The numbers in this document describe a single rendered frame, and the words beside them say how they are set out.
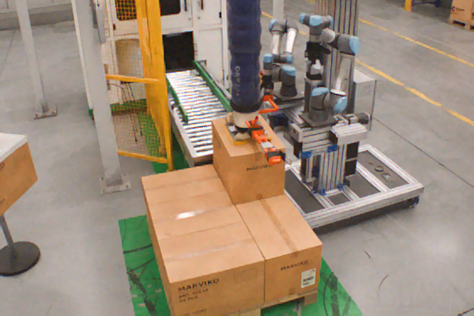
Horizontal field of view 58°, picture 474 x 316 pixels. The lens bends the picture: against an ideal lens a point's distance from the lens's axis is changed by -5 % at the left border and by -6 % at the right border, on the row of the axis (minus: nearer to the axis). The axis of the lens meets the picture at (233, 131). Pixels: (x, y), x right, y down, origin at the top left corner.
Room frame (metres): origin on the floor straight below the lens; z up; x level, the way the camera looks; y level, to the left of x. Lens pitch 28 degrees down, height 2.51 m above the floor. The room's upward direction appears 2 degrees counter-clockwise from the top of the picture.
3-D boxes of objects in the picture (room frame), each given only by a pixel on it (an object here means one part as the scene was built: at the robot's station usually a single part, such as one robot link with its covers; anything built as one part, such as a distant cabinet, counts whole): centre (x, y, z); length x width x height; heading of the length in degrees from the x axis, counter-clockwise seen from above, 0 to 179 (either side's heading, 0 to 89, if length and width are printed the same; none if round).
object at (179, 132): (4.33, 0.67, 0.50); 2.31 x 0.05 x 0.19; 17
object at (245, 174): (2.96, -0.10, 0.74); 0.60 x 0.40 x 0.40; 15
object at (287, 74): (3.46, -0.46, 1.20); 0.13 x 0.12 x 0.14; 73
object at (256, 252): (2.58, 0.10, 0.34); 1.20 x 1.00 x 0.40; 17
